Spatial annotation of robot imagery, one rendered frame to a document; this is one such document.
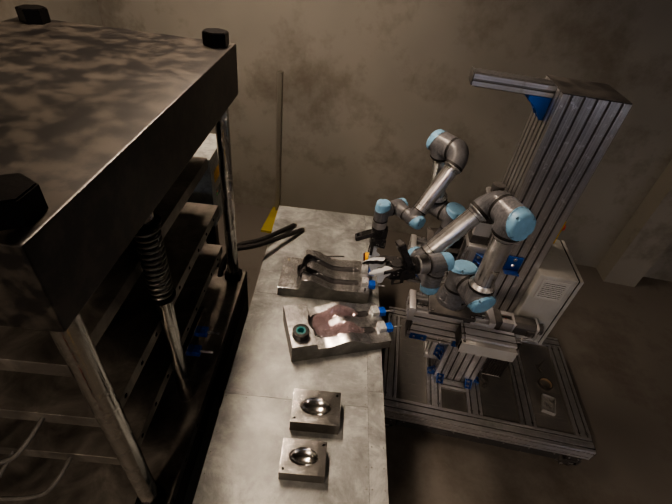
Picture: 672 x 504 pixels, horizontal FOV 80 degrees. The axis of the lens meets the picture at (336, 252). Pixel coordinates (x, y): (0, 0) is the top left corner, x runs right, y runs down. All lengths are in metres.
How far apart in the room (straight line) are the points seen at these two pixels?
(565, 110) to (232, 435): 1.80
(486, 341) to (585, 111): 1.06
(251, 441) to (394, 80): 2.85
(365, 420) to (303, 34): 2.87
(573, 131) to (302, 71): 2.41
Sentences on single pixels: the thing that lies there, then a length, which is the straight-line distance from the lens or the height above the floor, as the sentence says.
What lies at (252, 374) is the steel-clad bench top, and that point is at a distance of 1.94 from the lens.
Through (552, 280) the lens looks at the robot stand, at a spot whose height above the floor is 1.21.
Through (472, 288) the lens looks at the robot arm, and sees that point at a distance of 1.82.
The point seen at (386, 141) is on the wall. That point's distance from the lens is 3.77.
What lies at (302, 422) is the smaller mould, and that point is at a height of 0.87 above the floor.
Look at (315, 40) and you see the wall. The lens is 3.61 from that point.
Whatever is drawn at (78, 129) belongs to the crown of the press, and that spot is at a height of 2.00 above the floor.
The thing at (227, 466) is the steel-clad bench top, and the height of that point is 0.80.
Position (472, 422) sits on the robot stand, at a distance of 2.70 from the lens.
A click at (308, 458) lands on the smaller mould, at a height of 0.84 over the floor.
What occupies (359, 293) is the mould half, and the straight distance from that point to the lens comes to 2.19.
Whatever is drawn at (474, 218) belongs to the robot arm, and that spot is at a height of 1.56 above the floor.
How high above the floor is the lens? 2.42
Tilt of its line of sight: 39 degrees down
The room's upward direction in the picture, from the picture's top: 8 degrees clockwise
